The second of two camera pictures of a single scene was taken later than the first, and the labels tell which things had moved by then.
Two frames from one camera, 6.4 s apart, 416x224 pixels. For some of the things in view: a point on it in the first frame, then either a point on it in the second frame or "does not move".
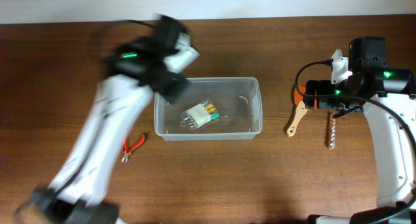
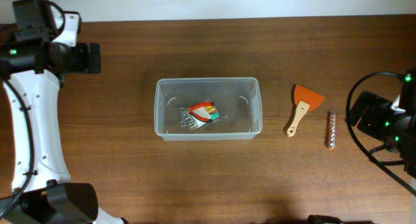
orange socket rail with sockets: x=332 y=132 does not move
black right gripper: x=322 y=86 → x=375 y=106
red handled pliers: x=127 y=151 → x=190 y=110
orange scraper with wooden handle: x=302 y=108 does not move
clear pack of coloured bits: x=199 y=115 does not move
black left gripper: x=173 y=91 → x=91 y=65
